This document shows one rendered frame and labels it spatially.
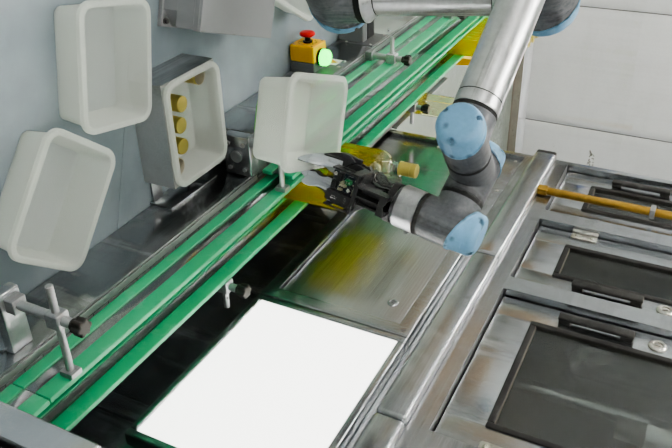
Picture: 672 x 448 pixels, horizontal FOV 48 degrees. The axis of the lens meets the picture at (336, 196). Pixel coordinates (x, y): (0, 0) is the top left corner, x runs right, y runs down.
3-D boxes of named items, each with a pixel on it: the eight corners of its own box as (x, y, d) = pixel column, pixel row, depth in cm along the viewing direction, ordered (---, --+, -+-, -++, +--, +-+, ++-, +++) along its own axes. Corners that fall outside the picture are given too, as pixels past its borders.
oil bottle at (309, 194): (272, 196, 178) (354, 215, 170) (271, 174, 175) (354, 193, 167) (284, 185, 183) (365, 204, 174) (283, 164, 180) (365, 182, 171)
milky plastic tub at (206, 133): (145, 183, 155) (180, 192, 152) (128, 80, 144) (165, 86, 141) (196, 149, 169) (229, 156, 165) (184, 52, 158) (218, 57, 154)
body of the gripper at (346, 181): (330, 162, 129) (392, 187, 125) (351, 157, 137) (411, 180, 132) (318, 203, 132) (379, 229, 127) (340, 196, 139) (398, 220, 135)
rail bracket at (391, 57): (362, 61, 209) (407, 67, 204) (362, 35, 206) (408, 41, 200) (368, 56, 212) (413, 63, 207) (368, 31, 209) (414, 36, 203)
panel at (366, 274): (125, 444, 129) (300, 520, 115) (123, 432, 128) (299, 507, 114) (355, 203, 198) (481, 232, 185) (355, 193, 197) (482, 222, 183)
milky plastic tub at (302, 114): (249, 66, 130) (293, 71, 126) (310, 71, 150) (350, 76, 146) (239, 166, 133) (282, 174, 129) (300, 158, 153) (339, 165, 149)
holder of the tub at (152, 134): (148, 204, 158) (178, 212, 155) (127, 80, 145) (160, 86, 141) (197, 170, 171) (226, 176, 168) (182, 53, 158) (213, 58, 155)
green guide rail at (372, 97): (262, 173, 171) (293, 180, 167) (261, 169, 170) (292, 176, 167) (491, -12, 305) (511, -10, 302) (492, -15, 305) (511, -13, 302)
